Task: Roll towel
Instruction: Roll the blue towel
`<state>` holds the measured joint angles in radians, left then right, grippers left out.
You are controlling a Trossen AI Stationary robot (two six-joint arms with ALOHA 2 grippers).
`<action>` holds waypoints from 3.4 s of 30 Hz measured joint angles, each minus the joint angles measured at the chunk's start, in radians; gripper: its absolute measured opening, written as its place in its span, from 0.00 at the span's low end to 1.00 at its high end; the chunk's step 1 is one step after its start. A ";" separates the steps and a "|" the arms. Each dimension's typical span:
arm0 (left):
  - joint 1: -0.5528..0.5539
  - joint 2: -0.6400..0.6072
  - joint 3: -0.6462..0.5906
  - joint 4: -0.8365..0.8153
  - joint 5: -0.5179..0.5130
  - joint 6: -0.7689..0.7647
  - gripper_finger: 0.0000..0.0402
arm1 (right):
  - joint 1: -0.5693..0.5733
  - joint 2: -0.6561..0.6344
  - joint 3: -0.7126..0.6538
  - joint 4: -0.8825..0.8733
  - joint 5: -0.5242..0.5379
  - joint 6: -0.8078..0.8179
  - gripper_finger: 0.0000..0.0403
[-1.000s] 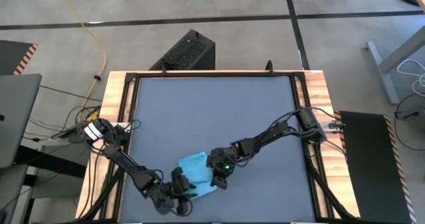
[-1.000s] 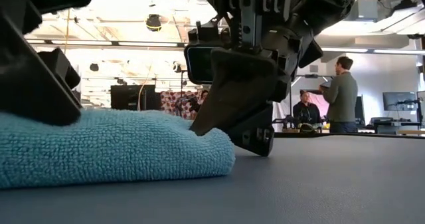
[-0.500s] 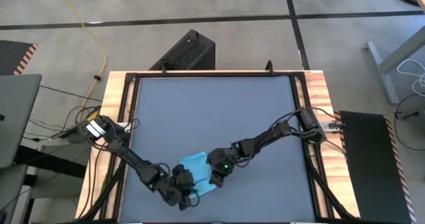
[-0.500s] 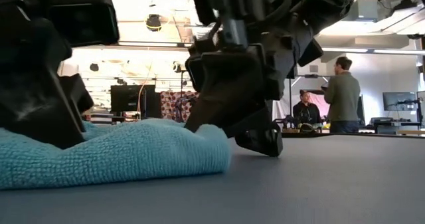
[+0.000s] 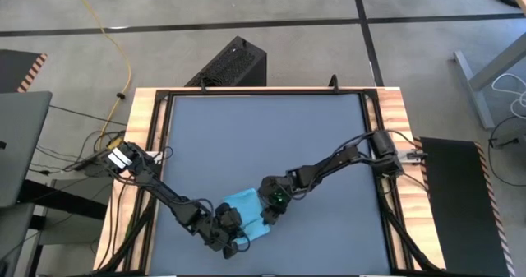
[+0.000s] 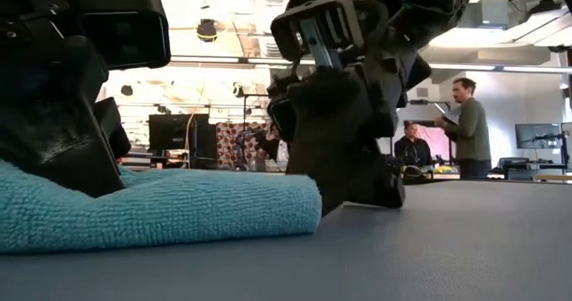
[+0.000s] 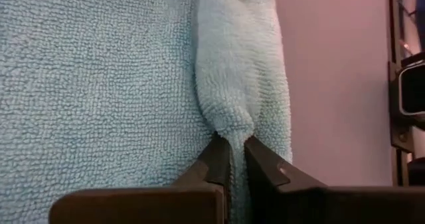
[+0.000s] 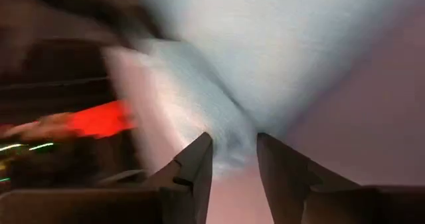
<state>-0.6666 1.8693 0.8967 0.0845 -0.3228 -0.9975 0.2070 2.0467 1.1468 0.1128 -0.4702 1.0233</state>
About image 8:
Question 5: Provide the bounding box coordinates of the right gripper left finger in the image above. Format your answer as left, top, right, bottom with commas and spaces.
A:
142, 132, 214, 224

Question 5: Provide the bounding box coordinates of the teal knitted towel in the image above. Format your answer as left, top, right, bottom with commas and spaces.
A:
104, 0, 409, 171

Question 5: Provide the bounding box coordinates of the person with red sleeve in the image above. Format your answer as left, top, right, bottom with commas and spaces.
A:
0, 99, 137, 142

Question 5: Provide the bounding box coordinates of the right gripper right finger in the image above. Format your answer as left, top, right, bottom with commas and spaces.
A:
256, 132, 366, 224

